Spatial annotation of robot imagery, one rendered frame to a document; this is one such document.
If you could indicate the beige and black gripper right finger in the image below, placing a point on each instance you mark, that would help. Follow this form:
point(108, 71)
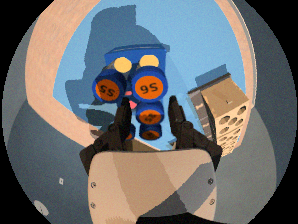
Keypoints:
point(187, 136)

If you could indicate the blue tube rack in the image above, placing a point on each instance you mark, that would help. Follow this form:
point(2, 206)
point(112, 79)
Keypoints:
point(134, 53)

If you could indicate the light blue bench mat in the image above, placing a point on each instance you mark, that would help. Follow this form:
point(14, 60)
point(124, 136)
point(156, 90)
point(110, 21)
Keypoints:
point(200, 47)

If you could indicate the clear conical tube with red liquid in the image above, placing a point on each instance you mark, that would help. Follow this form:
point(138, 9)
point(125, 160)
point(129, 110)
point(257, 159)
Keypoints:
point(150, 133)

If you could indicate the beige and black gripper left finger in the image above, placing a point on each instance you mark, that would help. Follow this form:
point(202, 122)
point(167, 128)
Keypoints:
point(115, 135)

